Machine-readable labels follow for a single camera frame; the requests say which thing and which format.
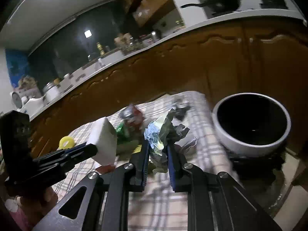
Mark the yellow ring toy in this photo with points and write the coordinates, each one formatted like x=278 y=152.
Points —
x=66 y=142

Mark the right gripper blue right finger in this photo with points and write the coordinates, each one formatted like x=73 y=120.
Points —
x=179 y=178

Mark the black wok pan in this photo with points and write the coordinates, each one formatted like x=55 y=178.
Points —
x=217 y=6

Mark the green drink pouch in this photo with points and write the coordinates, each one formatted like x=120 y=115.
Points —
x=127 y=136

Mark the brown wooden base cabinets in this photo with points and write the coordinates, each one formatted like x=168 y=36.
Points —
x=262 y=55

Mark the left hand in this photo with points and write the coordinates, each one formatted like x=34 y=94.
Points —
x=28 y=211

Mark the utensil holder rack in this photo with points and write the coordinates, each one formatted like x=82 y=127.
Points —
x=125 y=43

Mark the yellow oil bottle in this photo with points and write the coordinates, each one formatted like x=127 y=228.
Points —
x=100 y=48

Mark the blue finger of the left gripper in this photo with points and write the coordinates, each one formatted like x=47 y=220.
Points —
x=66 y=159

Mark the white canister with lid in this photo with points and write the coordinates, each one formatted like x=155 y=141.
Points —
x=51 y=92

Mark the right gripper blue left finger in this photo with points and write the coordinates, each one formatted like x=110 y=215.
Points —
x=140 y=160

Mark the blue white wrapper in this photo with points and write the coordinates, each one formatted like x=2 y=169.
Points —
x=159 y=133

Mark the brown upper wall cabinets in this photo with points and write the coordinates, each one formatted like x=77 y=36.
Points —
x=147 y=12

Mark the white round clock device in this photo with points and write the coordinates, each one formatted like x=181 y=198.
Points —
x=16 y=100

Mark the white round trash bin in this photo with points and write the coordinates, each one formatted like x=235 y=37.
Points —
x=251 y=124

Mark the red snack packet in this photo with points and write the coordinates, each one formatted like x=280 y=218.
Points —
x=132 y=117

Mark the dark silver wrapper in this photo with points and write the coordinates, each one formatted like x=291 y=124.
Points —
x=181 y=107

